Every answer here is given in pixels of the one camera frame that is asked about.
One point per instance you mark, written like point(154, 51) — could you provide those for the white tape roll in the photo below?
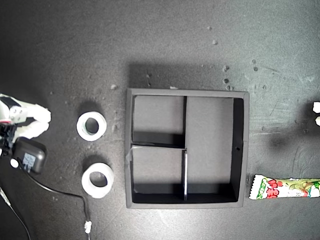
point(81, 127)
point(86, 183)

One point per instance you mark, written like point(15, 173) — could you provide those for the black compartment tray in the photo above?
point(210, 125)

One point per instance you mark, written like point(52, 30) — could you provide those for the green red snack bar wrapper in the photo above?
point(275, 190)

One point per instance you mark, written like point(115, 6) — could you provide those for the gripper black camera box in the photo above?
point(31, 156)

